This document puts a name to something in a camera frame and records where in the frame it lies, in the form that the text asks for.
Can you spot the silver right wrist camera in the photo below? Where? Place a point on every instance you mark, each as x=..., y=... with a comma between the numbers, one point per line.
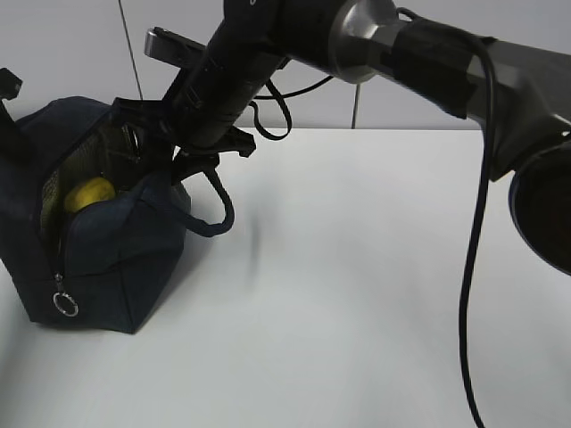
x=171, y=48

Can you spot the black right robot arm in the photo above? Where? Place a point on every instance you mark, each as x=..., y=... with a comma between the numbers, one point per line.
x=518, y=94

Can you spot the yellow lemon-shaped toy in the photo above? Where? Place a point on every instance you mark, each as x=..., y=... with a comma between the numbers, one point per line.
x=97, y=189

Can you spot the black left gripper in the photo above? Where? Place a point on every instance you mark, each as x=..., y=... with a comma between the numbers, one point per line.
x=14, y=144

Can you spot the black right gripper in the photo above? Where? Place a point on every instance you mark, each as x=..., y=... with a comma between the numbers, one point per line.
x=200, y=107

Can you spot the dark navy fabric lunch bag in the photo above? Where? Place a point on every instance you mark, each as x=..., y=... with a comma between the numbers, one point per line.
x=103, y=267

